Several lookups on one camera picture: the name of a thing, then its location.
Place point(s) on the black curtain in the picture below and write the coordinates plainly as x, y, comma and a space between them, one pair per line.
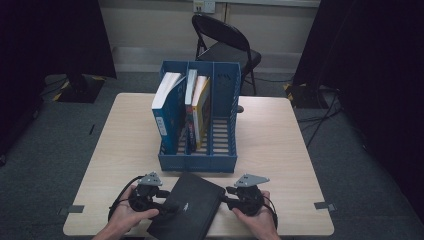
50, 40
373, 66

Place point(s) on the person's right hand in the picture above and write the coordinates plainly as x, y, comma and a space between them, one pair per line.
261, 220

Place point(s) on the white wall socket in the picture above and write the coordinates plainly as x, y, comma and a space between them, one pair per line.
204, 6

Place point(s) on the blue plastic file rack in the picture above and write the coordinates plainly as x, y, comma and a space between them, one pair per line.
220, 156

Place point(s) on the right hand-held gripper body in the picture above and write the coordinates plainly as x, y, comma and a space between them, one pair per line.
250, 200

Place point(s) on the red illustrated book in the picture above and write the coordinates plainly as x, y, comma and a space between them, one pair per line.
190, 126

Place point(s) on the thick blue book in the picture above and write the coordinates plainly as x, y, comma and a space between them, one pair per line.
170, 116

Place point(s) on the stand base with hazard tape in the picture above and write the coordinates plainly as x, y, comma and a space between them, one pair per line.
305, 96
80, 88

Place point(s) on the person's left hand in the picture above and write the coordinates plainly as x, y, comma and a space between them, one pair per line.
125, 216

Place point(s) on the yellow book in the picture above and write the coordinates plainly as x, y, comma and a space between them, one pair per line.
203, 113

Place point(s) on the black folding chair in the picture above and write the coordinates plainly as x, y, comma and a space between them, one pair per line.
230, 50

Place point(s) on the black book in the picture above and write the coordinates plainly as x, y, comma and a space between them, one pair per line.
193, 206

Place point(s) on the grey tape strip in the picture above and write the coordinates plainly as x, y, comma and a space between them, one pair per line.
323, 205
75, 209

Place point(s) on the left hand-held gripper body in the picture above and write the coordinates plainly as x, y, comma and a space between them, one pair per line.
143, 200

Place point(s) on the small black floor strip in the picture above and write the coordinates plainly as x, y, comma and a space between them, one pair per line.
92, 129

